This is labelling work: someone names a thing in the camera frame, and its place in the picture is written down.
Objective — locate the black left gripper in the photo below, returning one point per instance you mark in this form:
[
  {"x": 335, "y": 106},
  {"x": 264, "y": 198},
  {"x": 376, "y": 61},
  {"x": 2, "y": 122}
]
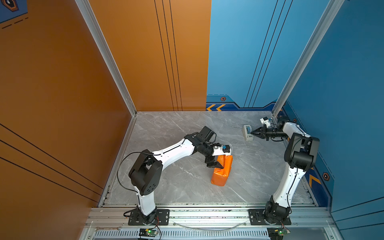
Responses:
[{"x": 211, "y": 162}]

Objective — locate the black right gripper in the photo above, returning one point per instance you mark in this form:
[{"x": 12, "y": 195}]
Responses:
[{"x": 263, "y": 130}]

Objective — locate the yellow wrapping paper sheet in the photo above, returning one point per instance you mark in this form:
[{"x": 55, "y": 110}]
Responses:
[{"x": 220, "y": 176}]

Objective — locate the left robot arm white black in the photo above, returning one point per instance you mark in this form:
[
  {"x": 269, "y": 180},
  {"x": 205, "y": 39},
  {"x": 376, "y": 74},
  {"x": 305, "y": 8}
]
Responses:
[{"x": 147, "y": 170}]

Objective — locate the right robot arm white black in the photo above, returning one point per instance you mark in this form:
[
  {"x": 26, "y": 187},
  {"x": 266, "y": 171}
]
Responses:
[{"x": 300, "y": 155}]

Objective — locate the white tape dispenser blue roll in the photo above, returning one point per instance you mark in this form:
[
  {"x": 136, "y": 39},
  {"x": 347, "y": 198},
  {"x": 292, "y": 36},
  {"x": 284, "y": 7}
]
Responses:
[{"x": 246, "y": 130}]

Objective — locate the left green circuit board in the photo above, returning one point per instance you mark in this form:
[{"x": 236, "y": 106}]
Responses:
[{"x": 148, "y": 234}]

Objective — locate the green circuit board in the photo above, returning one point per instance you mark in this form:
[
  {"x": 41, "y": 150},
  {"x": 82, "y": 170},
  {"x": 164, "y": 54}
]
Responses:
[
  {"x": 278, "y": 234},
  {"x": 148, "y": 234}
]

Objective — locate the right green circuit board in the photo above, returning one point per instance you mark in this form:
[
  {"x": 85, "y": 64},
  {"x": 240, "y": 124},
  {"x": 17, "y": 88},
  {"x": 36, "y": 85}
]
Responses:
[{"x": 278, "y": 234}]

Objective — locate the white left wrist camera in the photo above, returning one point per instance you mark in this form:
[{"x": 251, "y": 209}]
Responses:
[{"x": 208, "y": 136}]

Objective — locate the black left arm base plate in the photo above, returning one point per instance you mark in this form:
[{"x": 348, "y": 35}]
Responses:
[{"x": 159, "y": 217}]

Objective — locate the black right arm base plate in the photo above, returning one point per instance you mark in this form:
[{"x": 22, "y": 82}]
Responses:
[{"x": 258, "y": 217}]

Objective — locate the aluminium front rail frame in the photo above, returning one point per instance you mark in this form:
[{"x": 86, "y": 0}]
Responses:
[{"x": 210, "y": 222}]

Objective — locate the left aluminium corner post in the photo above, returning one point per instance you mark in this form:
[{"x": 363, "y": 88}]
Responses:
[{"x": 101, "y": 42}]

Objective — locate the aluminium corner post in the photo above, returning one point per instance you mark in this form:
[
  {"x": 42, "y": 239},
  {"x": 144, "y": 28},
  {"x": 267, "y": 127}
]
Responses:
[
  {"x": 319, "y": 32},
  {"x": 101, "y": 42}
]

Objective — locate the right aluminium corner post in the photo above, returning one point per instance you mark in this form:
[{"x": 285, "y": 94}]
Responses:
[{"x": 319, "y": 32}]

